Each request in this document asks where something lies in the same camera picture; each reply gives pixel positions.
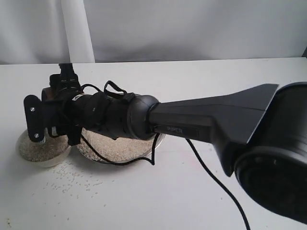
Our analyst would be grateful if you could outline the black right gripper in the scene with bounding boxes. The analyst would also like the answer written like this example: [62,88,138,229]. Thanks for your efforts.
[44,63,134,146]

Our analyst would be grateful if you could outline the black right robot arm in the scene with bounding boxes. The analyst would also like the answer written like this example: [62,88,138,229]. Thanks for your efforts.
[42,64,307,223]

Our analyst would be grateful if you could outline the round steel tray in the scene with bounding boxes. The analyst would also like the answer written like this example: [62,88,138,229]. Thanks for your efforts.
[76,129,166,165]

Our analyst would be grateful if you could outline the rice in steel tray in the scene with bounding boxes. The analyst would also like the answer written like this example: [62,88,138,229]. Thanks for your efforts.
[78,130,165,161]

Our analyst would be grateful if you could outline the spilled rice grains on table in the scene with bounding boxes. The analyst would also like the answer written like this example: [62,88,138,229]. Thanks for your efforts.
[33,161,115,224]

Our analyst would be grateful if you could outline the white backdrop curtain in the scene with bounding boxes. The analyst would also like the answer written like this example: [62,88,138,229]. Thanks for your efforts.
[0,0,307,64]

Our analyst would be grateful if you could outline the brown wooden cup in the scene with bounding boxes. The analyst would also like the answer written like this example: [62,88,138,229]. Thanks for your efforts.
[41,87,59,102]

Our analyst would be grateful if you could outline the black camera cable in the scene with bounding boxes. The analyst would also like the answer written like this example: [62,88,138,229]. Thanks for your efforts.
[57,80,251,230]

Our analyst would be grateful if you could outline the uncooked white rice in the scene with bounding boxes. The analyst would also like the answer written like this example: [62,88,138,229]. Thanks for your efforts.
[18,135,68,162]

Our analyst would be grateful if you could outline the white ceramic bowl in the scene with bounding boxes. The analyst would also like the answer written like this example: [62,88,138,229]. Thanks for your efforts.
[16,130,71,168]

